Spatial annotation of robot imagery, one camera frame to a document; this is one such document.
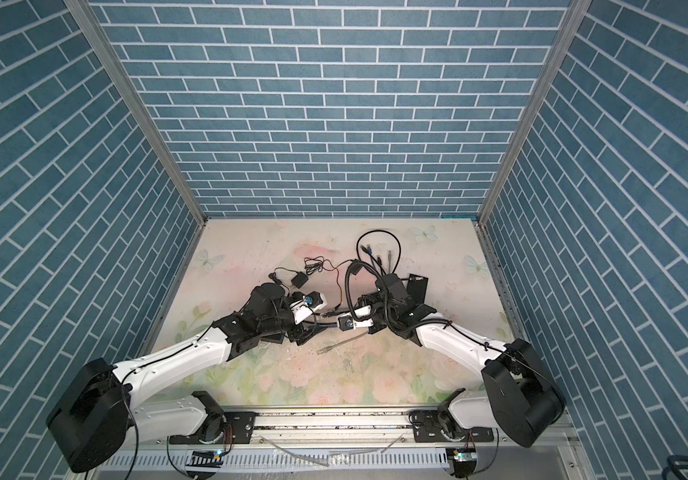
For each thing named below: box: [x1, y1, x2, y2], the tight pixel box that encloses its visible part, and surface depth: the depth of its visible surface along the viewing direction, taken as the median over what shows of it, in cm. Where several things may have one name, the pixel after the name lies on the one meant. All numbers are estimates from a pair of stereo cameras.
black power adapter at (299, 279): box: [291, 271, 309, 289], surface depth 104 cm
